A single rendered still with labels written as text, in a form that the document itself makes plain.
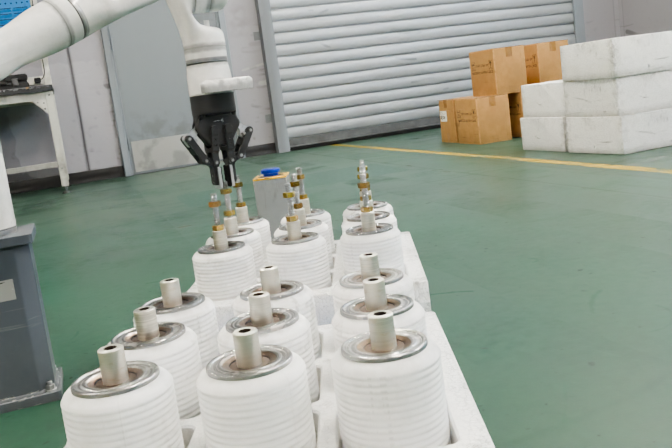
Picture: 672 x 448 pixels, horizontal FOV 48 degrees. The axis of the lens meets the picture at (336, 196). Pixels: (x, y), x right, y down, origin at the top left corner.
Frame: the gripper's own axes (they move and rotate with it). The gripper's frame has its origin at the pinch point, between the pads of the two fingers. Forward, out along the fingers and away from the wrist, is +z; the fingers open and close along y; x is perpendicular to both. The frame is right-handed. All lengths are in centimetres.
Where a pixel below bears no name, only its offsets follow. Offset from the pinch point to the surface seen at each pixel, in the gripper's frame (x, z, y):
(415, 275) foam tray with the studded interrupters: 30.6, 17.2, -14.5
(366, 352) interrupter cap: 67, 10, 23
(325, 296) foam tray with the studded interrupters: 25.2, 17.9, -1.2
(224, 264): 13.8, 11.9, 8.9
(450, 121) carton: -270, 19, -313
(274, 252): 17.7, 11.1, 2.1
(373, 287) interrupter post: 58, 8, 14
